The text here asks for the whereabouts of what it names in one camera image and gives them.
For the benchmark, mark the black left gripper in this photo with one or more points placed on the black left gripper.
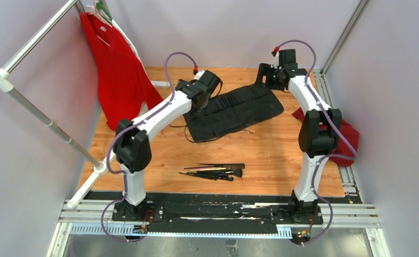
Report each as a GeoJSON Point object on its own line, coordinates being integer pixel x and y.
{"type": "Point", "coordinates": [182, 82]}

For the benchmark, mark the black angled makeup brush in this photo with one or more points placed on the black angled makeup brush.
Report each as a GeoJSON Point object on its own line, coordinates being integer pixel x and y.
{"type": "Point", "coordinates": [222, 177]}

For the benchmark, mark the thin black makeup brush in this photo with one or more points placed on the thin black makeup brush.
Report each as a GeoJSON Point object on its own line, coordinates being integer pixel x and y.
{"type": "Point", "coordinates": [199, 176]}

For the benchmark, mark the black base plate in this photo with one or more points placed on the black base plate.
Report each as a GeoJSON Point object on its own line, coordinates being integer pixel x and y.
{"type": "Point", "coordinates": [145, 211]}
{"type": "Point", "coordinates": [296, 215]}

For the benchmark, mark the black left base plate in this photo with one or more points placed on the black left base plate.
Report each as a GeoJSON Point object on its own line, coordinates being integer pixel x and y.
{"type": "Point", "coordinates": [145, 211]}

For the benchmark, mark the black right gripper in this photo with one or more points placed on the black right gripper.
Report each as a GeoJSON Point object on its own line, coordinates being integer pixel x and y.
{"type": "Point", "coordinates": [265, 70]}

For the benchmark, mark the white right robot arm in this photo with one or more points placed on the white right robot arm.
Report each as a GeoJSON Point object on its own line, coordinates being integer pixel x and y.
{"type": "Point", "coordinates": [317, 137]}

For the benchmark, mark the red shirt on hanger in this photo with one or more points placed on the red shirt on hanger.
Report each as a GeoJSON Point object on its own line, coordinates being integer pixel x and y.
{"type": "Point", "coordinates": [123, 85]}

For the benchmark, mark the aluminium right rail frame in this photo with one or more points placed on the aluminium right rail frame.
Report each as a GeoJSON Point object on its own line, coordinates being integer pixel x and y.
{"type": "Point", "coordinates": [328, 77]}

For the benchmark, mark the white garment rack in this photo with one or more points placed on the white garment rack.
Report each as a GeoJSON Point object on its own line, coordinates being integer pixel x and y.
{"type": "Point", "coordinates": [100, 167]}

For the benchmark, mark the green clothes hanger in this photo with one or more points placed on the green clothes hanger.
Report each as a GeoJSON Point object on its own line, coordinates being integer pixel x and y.
{"type": "Point", "coordinates": [100, 6]}

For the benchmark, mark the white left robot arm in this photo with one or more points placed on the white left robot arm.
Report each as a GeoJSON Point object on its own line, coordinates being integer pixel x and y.
{"type": "Point", "coordinates": [132, 141]}

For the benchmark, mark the black leather brush roll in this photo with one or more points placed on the black leather brush roll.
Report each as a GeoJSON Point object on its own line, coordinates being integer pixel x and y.
{"type": "Point", "coordinates": [233, 111]}

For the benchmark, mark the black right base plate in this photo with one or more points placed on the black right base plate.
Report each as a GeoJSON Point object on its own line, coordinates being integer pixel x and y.
{"type": "Point", "coordinates": [296, 215]}

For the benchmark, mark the gold handled makeup brush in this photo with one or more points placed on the gold handled makeup brush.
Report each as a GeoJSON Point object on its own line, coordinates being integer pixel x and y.
{"type": "Point", "coordinates": [206, 168]}

